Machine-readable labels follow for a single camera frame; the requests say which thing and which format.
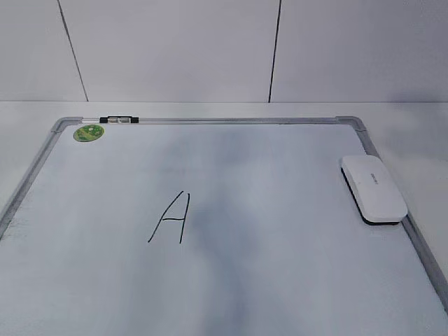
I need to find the whiteboard with aluminium frame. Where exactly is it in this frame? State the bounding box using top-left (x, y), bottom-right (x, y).
top-left (1, 117), bottom-right (447, 335)

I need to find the round green magnet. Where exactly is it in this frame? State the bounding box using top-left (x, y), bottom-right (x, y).
top-left (73, 125), bottom-right (105, 143)

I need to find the black hanging clip on frame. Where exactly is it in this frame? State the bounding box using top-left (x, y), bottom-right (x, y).
top-left (99, 116), bottom-right (139, 124)

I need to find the white whiteboard eraser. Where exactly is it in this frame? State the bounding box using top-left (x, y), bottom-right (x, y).
top-left (340, 155), bottom-right (408, 225)

